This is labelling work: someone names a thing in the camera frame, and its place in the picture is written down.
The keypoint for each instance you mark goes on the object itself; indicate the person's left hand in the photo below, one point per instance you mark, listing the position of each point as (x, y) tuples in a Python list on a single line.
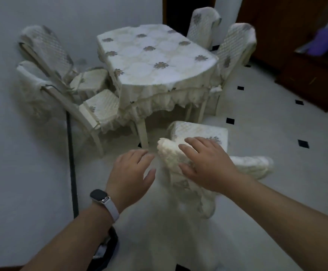
[(127, 180)]

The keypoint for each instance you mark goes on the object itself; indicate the person's right hand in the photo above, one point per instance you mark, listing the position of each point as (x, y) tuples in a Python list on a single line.
[(211, 169)]

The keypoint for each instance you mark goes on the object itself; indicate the cream quilted cover chair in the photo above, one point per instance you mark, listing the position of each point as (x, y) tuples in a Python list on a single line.
[(234, 47), (203, 129), (103, 108), (48, 50), (203, 25)]

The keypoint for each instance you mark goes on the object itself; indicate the person's left forearm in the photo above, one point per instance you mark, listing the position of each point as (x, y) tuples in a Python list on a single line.
[(73, 242)]

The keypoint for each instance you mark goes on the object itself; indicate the person's right forearm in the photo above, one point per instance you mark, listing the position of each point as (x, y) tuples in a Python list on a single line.
[(288, 222)]

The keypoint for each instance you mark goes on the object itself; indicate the black purple waste bin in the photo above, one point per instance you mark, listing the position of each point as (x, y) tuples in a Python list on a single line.
[(110, 242)]

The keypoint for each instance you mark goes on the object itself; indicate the smartwatch with white band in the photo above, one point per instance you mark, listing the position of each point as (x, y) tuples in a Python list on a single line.
[(107, 204)]

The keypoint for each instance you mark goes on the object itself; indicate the black baseboard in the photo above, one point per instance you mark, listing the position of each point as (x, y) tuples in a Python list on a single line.
[(72, 166)]

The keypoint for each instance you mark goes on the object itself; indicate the table with cream floral tablecloth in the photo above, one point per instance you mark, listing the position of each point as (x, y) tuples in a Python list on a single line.
[(152, 59)]

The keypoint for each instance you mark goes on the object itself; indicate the low brown drawer cabinet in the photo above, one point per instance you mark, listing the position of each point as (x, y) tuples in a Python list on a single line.
[(310, 79)]

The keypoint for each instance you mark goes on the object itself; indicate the purple plastic basket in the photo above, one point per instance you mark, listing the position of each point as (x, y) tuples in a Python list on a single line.
[(324, 39)]

